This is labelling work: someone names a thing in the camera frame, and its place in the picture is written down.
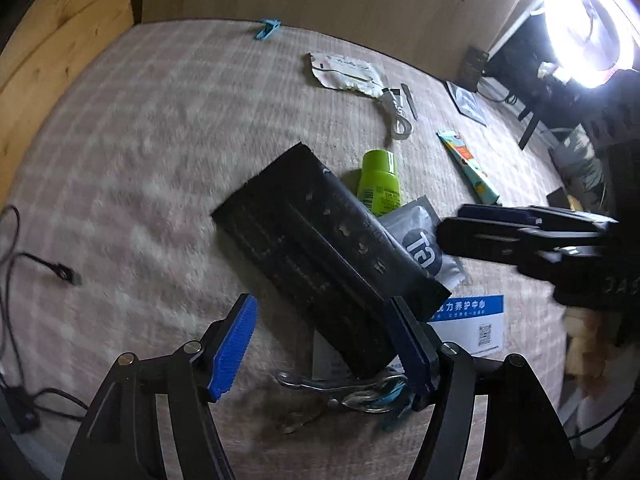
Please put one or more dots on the white and blue leaflet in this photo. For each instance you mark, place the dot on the white and blue leaflet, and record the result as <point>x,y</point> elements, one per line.
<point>470,330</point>

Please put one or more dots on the grey paper sheet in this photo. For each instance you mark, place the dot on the grey paper sheet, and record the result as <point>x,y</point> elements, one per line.
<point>467,105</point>

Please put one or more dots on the blue clothespin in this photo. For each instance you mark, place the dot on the blue clothespin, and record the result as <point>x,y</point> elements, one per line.
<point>267,30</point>

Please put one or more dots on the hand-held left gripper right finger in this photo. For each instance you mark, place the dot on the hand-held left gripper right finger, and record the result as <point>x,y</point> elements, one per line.
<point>410,355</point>

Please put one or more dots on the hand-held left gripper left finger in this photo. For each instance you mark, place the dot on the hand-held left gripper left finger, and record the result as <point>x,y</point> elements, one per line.
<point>234,347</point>

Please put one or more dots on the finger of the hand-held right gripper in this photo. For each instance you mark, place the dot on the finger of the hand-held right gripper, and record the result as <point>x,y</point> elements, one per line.
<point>480,240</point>
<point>500,214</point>

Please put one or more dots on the colourful patterned tube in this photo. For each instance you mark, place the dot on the colourful patterned tube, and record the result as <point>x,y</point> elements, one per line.
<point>467,165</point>

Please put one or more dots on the pine wood panel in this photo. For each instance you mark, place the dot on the pine wood panel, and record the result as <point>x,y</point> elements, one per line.
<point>60,35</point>

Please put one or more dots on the metal punch pliers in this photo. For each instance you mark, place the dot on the metal punch pliers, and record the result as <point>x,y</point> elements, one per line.
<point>320,387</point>

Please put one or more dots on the green plastic bottle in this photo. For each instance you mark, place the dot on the green plastic bottle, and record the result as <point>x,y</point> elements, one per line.
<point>380,180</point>

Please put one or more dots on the plaid cloth desktop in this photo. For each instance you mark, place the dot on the plaid cloth desktop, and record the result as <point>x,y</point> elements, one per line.
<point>150,160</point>

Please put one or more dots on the grey foil sachet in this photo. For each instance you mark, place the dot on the grey foil sachet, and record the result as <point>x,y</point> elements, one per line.
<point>415,232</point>

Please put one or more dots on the person's right hand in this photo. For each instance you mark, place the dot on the person's right hand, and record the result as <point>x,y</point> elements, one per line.
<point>587,332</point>

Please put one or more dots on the torn white packet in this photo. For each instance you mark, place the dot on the torn white packet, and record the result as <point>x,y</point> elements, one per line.
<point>345,72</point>

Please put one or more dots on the black fabric pouch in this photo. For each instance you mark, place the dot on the black fabric pouch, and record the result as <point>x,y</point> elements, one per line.
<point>310,240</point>

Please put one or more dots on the metal nail file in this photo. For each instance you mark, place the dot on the metal nail file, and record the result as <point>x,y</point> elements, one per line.
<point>409,102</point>

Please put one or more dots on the black adapter box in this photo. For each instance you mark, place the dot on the black adapter box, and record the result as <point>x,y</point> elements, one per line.
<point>20,410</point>

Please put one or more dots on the black tripod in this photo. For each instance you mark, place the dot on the black tripod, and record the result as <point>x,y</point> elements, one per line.
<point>530,130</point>

